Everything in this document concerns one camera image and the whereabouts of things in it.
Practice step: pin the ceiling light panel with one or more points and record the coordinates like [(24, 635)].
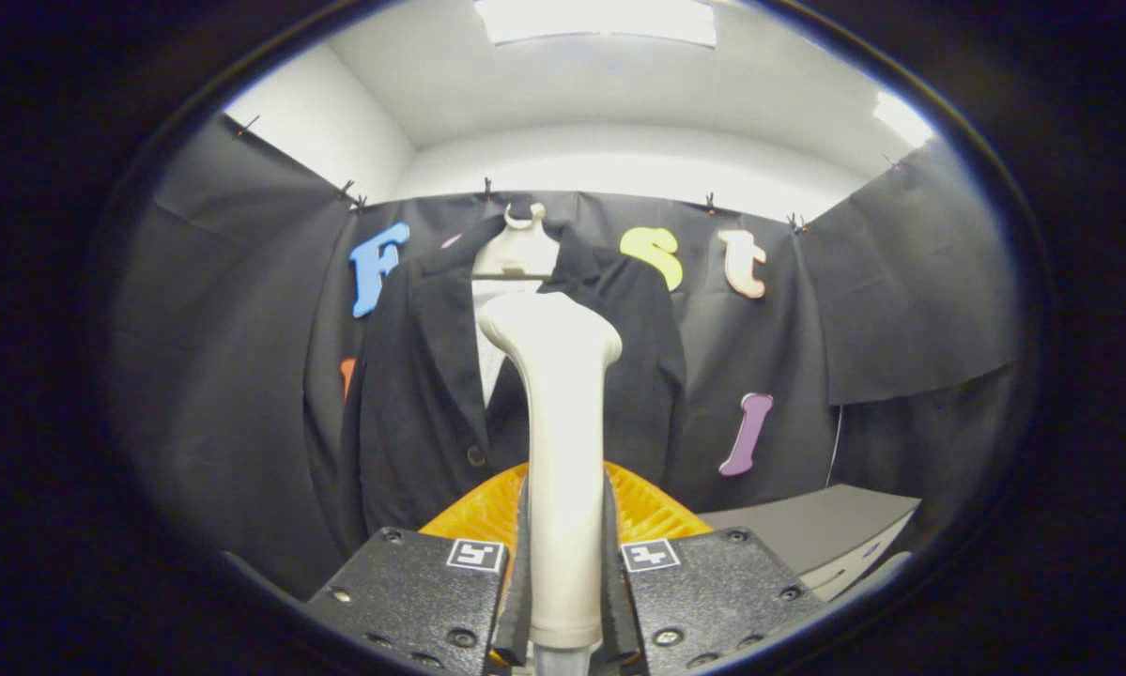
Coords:
[(901, 117), (600, 19)]

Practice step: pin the white shirt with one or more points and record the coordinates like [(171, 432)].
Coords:
[(490, 371)]

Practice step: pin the black backdrop cloth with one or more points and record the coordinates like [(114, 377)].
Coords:
[(224, 357)]

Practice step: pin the white garment steamer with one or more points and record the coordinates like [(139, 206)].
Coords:
[(562, 451)]

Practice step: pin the white clothes hanger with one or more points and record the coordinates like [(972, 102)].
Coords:
[(516, 253)]

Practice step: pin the grey cabinet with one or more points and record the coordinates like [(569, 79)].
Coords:
[(807, 526)]

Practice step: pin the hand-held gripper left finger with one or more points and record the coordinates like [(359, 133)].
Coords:
[(412, 591)]

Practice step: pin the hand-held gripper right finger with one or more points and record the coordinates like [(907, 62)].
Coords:
[(713, 591)]

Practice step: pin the black suit jacket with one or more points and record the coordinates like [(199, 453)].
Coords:
[(422, 404)]

